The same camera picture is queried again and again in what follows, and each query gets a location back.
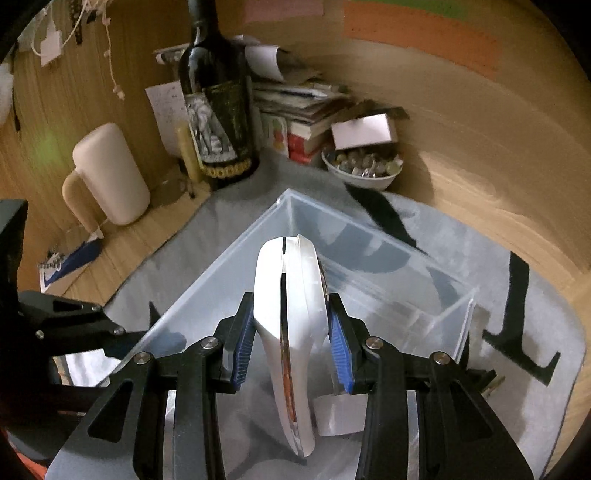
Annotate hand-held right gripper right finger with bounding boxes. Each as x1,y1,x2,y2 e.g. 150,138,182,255
327,293,536,480

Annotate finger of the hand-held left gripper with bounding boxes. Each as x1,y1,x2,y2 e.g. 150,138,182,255
17,290,153,360

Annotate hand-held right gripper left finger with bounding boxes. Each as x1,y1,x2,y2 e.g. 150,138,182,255
46,292,257,480

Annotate white rounded plastic device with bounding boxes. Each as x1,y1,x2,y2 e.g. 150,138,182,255
253,234,333,457

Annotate clear plastic storage box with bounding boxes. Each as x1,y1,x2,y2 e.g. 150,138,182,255
46,188,479,480

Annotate blue and white packet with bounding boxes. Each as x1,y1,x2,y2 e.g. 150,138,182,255
39,237,105,294

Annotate metal keys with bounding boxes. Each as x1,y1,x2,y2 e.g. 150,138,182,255
479,369,507,398

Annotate grey mat with black print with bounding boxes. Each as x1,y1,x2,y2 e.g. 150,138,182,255
41,157,583,480

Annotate white bowl of small items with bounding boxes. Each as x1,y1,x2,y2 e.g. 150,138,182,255
321,148,405,191

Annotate white power adapter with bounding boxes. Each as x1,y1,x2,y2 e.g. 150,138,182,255
39,32,66,68

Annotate white paper sheet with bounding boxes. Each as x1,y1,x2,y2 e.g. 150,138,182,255
145,82,186,158

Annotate yellow candle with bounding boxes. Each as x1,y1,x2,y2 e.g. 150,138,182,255
178,126,204,182

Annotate small white cardboard box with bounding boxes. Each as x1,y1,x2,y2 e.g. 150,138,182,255
330,99,410,151

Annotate stack of books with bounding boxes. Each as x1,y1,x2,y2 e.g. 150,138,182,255
252,78,357,165

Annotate dark wine bottle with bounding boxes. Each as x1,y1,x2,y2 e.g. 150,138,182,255
178,0,260,190

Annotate curled white paper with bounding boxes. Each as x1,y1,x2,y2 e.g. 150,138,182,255
244,44,285,82

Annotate orange sticky note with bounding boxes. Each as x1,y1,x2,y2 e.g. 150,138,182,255
344,1,502,79

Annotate pink sticky note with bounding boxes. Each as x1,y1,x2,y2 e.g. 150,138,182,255
245,0,324,25

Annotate cream device with handle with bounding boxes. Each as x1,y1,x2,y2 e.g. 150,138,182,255
62,122,151,232

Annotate white knotted cord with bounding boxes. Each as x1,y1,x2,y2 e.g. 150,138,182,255
69,0,126,100

